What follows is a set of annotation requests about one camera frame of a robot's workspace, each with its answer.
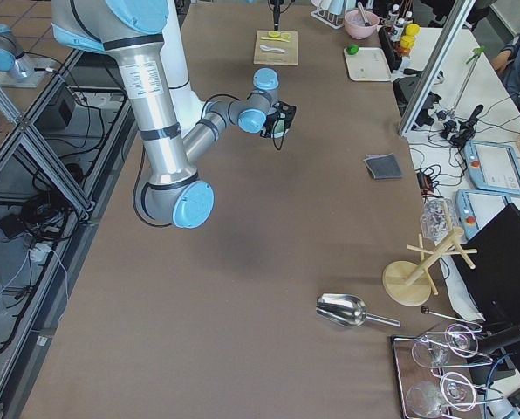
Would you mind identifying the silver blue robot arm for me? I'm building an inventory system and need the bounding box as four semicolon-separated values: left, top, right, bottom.
51;1;296;229

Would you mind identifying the bamboo cutting board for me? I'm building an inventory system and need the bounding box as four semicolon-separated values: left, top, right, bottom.
253;30;298;66

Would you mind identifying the yellow plastic knife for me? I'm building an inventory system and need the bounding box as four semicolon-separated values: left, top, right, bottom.
260;35;291;43

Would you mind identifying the teach pendant tablet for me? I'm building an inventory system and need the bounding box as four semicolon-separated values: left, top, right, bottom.
455;189;512;240
463;141;520;196

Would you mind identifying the pink bowl with ice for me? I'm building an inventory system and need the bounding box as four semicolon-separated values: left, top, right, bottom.
344;10;380;40

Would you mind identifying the metal scoop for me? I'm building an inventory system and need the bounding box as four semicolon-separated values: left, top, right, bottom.
316;293;401;327

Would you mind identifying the black wire glass rack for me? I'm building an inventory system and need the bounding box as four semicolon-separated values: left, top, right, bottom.
391;323;504;418

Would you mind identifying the folded grey cloth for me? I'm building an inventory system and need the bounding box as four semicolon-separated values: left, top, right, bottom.
363;154;403;180

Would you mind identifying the cream rabbit tray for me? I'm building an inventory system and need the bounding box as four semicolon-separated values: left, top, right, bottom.
343;47;392;82

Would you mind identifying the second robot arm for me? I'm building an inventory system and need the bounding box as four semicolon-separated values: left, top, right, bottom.
0;24;44;88

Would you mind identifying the metal muddler tool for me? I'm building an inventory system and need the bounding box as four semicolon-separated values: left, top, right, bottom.
357;2;371;27

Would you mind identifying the white plastic spoon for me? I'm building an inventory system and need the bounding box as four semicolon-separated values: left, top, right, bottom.
259;45;287;54

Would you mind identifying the wooden mug tree stand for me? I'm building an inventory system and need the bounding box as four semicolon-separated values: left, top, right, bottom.
381;203;478;306

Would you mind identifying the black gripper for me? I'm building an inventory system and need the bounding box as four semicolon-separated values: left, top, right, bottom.
260;100;297;151

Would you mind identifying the green lime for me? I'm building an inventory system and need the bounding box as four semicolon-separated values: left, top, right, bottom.
347;44;359;55

